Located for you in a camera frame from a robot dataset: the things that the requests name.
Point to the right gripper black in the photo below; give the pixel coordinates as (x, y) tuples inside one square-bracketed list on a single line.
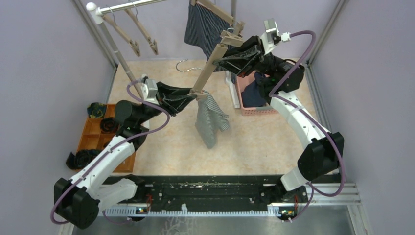
[(245, 61)]

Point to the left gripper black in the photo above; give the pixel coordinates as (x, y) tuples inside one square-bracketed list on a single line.
[(172, 99)]

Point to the beige hanger holding grey underwear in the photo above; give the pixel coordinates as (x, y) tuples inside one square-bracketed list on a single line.
[(227, 39)]

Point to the navy underwear cream waistband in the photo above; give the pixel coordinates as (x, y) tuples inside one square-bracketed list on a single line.
[(251, 96)]

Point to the grey striped underwear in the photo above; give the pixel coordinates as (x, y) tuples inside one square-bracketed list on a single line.
[(210, 119)]

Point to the navy pinstriped underwear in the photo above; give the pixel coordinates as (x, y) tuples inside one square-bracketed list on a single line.
[(204, 28)]

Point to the beige clip hanger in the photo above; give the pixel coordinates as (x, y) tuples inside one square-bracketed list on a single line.
[(132, 43)]

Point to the beige hanger holding pinstriped underwear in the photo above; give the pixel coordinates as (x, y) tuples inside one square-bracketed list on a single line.
[(230, 18)]

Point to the beige hanger holding navy underwear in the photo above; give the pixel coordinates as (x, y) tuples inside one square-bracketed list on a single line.
[(152, 43)]

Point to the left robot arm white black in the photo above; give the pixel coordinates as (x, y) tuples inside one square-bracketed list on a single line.
[(80, 199)]

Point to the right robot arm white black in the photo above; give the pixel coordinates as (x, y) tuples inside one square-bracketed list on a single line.
[(322, 150)]

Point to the pink plastic basket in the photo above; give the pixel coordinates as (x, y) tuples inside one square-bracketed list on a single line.
[(240, 85)]

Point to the black rolled cloth in tray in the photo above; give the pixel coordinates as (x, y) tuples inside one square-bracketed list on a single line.
[(108, 125)]

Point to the dark patterned cloth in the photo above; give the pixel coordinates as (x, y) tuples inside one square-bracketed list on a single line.
[(96, 110)]

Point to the dark rolled cloth in tray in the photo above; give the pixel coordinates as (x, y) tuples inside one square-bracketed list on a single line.
[(81, 159)]

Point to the metal clothes rack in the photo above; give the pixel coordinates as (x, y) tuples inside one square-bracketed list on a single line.
[(134, 87)]

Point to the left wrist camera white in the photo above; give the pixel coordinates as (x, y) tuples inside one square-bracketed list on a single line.
[(149, 89)]

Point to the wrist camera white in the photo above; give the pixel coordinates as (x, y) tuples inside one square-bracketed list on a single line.
[(149, 89), (272, 37)]

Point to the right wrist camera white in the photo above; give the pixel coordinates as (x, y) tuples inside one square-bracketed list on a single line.
[(272, 37)]

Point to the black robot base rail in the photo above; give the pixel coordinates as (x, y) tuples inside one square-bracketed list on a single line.
[(227, 193)]

